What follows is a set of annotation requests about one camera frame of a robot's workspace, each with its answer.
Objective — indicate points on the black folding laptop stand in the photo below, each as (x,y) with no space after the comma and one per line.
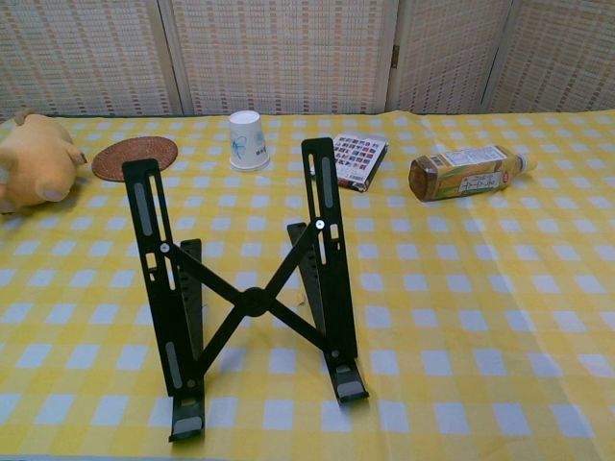
(253,301)

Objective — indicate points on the brass screen hinge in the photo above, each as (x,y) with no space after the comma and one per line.
(395,55)

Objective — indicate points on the yellow plush toy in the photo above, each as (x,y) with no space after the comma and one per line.
(33,158)

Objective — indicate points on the brown woven round coaster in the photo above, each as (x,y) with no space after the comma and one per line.
(125,151)

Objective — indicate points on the white paper cup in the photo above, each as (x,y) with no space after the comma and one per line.
(247,139)

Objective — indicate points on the colourful printed card box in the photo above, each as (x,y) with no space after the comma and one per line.
(360,153)

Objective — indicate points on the woven folding screen panel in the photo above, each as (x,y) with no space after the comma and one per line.
(447,48)
(562,48)
(81,48)
(288,48)

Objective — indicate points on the amber tea bottle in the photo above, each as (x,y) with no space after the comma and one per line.
(461,173)

